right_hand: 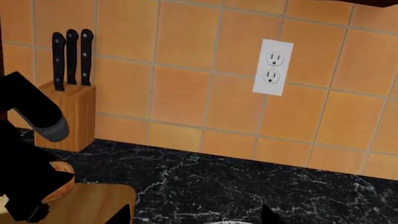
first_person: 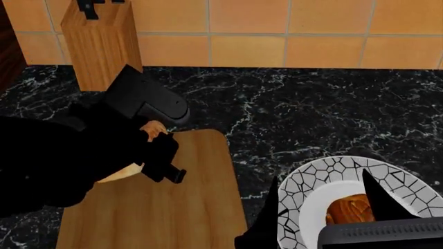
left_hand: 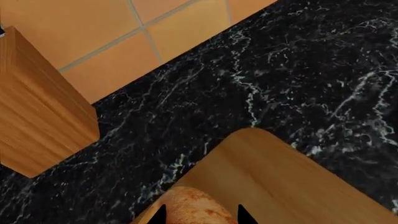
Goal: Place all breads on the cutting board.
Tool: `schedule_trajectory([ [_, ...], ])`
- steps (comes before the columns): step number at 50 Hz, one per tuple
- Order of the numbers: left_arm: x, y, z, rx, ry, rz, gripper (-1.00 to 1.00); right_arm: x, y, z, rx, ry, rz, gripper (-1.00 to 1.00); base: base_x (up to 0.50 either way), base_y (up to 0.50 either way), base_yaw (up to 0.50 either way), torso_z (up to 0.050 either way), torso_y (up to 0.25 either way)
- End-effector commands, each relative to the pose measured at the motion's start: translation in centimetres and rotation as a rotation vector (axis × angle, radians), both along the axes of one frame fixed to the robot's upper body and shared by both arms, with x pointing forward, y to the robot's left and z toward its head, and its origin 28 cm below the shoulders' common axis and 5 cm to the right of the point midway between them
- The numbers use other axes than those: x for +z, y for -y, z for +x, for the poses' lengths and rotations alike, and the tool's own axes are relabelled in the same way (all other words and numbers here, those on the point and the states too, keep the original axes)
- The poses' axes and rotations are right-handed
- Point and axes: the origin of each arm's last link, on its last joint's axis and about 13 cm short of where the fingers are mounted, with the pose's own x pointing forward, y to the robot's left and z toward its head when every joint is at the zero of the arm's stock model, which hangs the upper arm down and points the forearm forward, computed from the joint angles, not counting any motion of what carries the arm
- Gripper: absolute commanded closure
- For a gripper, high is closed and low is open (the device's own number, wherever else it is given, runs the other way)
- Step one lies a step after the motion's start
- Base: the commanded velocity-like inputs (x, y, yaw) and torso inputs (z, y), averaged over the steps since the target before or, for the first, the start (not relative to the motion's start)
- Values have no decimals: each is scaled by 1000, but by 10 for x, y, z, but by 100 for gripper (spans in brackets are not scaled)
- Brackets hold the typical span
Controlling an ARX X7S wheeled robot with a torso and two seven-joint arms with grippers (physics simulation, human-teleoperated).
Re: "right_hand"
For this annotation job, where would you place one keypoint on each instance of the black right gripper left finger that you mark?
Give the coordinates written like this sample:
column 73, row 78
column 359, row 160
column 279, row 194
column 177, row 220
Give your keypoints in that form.
column 127, row 217

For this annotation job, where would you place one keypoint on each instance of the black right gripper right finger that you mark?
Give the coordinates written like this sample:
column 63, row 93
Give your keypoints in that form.
column 270, row 217

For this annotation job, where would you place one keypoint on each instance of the round tan bread loaf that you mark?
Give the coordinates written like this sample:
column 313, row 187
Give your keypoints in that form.
column 62, row 190

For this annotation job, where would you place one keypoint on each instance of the wooden cutting board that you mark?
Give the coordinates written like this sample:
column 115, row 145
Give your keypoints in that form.
column 93, row 203

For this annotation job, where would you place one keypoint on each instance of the white round plate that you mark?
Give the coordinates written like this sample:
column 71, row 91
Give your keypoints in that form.
column 231, row 222

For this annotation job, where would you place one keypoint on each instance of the wooden knife block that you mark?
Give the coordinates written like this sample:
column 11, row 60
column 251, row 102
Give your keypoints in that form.
column 77, row 116

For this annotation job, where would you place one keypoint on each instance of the white wall power outlet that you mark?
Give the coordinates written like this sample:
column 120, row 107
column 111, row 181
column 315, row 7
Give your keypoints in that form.
column 273, row 67

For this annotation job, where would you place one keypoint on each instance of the dark brown wall cabinet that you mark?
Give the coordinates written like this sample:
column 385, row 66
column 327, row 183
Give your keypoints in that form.
column 367, row 2

